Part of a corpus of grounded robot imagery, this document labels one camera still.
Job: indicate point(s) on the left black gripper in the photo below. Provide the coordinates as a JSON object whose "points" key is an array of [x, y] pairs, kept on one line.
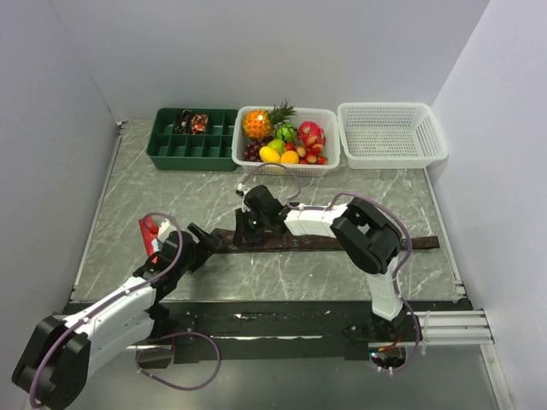
{"points": [[204, 248]]}

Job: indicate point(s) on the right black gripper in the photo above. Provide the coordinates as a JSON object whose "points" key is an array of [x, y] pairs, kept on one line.
{"points": [[243, 235]]}

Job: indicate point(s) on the brown floral necktie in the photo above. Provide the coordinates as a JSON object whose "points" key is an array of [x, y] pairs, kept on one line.
{"points": [[271, 244]]}

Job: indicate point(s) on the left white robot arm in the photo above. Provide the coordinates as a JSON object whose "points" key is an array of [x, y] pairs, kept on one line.
{"points": [[63, 353]]}

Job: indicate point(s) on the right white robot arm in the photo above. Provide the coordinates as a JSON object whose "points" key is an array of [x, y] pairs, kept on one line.
{"points": [[364, 231]]}

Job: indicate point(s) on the red toothpaste box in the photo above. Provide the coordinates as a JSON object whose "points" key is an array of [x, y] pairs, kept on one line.
{"points": [[144, 229]]}

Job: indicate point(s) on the toy yellow mango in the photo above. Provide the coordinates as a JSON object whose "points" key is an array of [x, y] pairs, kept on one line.
{"points": [[269, 155]]}

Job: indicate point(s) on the toy orange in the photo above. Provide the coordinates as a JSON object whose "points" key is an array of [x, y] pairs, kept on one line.
{"points": [[290, 157]]}

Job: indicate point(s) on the toy purple grapes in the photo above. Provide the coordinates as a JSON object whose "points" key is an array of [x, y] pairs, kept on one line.
{"points": [[251, 152]]}

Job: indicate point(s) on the toy green apple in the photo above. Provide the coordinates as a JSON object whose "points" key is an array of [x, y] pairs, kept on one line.
{"points": [[277, 145]]}

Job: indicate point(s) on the green compartment tray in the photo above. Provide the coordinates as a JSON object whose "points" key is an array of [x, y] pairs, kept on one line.
{"points": [[211, 151]]}

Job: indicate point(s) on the toy watermelon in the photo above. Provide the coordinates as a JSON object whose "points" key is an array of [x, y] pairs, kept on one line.
{"points": [[286, 131]]}

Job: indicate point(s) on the toy pineapple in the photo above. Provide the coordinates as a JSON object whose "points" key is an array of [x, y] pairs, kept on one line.
{"points": [[260, 123]]}

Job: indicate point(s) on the toy dragon fruit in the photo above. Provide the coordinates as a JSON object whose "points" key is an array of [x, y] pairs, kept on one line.
{"points": [[310, 133]]}

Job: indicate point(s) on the red patterned rolled tie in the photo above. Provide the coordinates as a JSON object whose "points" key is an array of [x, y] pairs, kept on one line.
{"points": [[199, 124]]}

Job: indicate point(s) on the white fruit basket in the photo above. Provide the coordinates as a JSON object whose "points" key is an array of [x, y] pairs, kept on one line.
{"points": [[328, 154]]}

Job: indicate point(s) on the dark rolled tie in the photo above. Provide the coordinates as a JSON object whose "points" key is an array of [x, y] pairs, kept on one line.
{"points": [[182, 121]]}

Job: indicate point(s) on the empty white basket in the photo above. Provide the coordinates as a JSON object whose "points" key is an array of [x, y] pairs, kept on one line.
{"points": [[390, 135]]}

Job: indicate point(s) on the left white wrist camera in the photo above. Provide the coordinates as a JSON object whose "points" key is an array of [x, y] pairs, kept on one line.
{"points": [[159, 231]]}

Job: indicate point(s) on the aluminium frame rail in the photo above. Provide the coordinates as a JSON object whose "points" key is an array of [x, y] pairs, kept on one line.
{"points": [[455, 328]]}

